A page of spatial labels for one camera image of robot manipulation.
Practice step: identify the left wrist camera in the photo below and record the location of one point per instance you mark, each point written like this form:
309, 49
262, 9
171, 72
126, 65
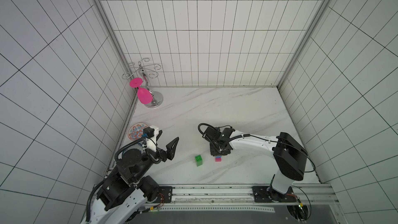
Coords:
150, 134

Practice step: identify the metal glass rack stand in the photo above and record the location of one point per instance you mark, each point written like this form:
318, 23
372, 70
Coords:
148, 71

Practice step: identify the green lego brick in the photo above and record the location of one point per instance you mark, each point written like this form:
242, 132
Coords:
198, 160

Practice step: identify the pink plastic wine glass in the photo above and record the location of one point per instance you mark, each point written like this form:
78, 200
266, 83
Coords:
143, 94

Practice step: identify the patterned ceramic plate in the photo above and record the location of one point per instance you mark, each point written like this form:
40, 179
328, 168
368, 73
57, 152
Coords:
136, 131

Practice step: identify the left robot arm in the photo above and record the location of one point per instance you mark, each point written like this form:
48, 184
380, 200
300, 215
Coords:
132, 164

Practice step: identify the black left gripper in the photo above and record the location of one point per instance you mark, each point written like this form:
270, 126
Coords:
170, 151

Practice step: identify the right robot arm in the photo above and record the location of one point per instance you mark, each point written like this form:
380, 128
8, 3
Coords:
290, 156

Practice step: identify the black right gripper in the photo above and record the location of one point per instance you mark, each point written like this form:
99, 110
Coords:
216, 149

